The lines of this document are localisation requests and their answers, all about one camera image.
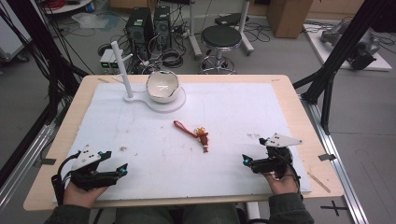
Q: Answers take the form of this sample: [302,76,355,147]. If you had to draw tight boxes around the long wooden stick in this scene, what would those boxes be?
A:
[306,171,332,194]

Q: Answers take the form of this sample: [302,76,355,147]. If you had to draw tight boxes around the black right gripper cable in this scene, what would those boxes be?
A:
[278,153,302,194]

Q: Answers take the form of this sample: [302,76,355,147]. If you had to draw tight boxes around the coil of black cables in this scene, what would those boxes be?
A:
[161,48,185,69]

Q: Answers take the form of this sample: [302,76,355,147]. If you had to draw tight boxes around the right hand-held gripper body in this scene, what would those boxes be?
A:
[249,133,304,180]

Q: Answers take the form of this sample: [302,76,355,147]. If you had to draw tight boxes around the white platform board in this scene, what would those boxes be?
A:
[303,22,393,72]

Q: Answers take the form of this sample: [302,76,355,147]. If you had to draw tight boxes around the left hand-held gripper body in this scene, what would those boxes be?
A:
[69,144,121,191]

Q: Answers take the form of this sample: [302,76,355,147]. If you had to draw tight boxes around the white hook stand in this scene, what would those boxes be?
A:
[110,40,188,114]

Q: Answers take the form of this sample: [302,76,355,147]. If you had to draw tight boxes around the slim black computer tower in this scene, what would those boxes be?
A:
[152,5,173,49]

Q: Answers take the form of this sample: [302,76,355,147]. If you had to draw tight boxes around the white round table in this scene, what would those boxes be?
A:
[39,0,94,16]

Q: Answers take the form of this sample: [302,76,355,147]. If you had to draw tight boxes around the person's legs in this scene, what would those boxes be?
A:
[114,203,248,224]

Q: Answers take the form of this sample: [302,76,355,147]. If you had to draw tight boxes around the large black computer tower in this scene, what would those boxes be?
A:
[124,7,154,53]

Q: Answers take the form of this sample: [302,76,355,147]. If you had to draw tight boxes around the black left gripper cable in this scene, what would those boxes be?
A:
[50,151,82,207]

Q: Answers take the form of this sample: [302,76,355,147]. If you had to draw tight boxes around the white table leg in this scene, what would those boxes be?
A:
[245,202,262,220]

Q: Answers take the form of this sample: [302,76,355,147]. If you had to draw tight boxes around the aluminium rail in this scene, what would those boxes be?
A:
[0,123,58,213]
[300,93,370,224]

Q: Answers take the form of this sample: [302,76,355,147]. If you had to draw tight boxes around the black frame with cables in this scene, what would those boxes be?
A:
[0,0,90,188]

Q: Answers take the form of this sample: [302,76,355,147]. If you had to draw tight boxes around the white power supply unit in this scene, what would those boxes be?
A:
[99,48,115,71]
[108,51,124,71]

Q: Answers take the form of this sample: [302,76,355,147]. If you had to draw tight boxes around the black tape piece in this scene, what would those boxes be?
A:
[318,152,337,162]
[33,157,57,167]

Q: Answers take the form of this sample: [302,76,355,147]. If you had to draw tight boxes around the clear plastic bag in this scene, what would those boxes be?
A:
[71,11,121,31]

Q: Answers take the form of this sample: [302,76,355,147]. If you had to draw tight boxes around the doll keychain with red strap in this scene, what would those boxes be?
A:
[173,119,210,154]

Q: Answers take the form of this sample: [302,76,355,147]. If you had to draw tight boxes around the brown cardboard box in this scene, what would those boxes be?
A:
[266,0,314,39]

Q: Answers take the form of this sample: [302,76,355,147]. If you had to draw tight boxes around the black round stool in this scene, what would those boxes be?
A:
[199,24,244,76]

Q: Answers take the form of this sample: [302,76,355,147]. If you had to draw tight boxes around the person's right hand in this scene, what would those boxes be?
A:
[262,169,300,196]

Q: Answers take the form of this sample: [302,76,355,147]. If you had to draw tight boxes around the white table mat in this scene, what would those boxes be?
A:
[51,81,313,203]

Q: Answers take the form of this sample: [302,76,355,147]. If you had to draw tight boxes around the white metal stand leg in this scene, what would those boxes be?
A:
[237,0,255,57]
[188,0,204,61]

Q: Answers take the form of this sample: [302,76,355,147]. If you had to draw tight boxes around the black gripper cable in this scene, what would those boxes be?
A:
[50,151,82,207]
[278,153,302,194]

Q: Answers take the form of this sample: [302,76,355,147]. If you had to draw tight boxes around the black tape cross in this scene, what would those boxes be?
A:
[319,200,348,217]

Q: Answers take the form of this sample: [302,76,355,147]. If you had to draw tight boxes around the flat black stand base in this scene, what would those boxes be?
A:
[214,12,250,27]

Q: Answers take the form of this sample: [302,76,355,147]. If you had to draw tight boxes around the white eggshell-shaped bowl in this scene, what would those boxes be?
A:
[146,70,181,105]

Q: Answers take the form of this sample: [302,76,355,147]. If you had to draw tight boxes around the black metal frame strut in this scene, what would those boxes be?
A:
[292,0,396,135]

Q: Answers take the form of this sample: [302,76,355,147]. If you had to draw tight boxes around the person's left hand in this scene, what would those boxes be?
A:
[63,181,108,209]

